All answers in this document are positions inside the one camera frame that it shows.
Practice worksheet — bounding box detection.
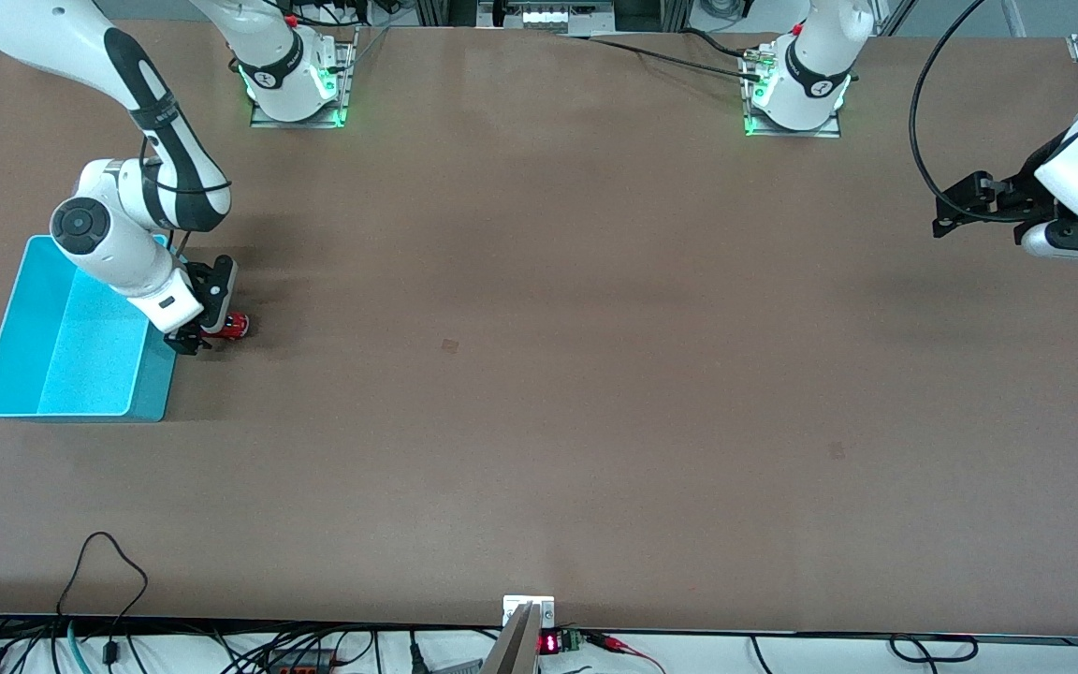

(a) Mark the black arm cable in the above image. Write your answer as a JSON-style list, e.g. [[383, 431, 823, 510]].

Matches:
[[137, 131, 192, 263], [909, 0, 1017, 224]]

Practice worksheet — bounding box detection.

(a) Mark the blue plastic box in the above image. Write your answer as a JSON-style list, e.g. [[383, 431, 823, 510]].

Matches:
[[0, 234, 181, 423]]

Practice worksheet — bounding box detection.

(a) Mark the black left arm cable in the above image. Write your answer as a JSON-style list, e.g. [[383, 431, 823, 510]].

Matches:
[[909, 0, 1017, 224]]

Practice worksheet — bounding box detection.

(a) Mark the bright lit rack device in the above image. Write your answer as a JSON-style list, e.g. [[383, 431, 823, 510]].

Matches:
[[478, 0, 617, 31]]

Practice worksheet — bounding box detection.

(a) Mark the grey metal camera bracket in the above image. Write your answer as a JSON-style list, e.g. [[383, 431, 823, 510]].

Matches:
[[481, 602, 540, 674]]

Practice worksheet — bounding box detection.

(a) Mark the short black table cable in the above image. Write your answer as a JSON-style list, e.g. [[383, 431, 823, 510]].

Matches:
[[679, 28, 757, 61]]

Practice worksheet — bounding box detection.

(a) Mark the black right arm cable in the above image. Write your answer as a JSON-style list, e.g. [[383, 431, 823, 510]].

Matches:
[[137, 131, 192, 263]]

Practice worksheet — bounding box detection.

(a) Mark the white mounting plate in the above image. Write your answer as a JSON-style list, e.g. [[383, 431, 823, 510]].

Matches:
[[503, 595, 556, 628]]

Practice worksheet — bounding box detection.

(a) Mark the thin black looped cable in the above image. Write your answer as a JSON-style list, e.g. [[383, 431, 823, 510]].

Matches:
[[56, 532, 149, 667]]

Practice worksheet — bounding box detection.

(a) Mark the long black table cable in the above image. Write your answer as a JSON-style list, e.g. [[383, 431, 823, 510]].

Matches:
[[586, 36, 763, 83]]

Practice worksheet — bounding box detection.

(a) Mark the red wire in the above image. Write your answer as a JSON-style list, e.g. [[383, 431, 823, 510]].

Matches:
[[586, 632, 666, 673]]

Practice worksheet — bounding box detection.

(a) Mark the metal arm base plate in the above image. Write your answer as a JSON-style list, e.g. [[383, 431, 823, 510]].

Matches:
[[249, 28, 359, 129], [743, 47, 844, 139]]

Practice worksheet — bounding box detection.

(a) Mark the black coiled cable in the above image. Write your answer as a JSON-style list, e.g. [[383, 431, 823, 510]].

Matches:
[[890, 635, 980, 664]]

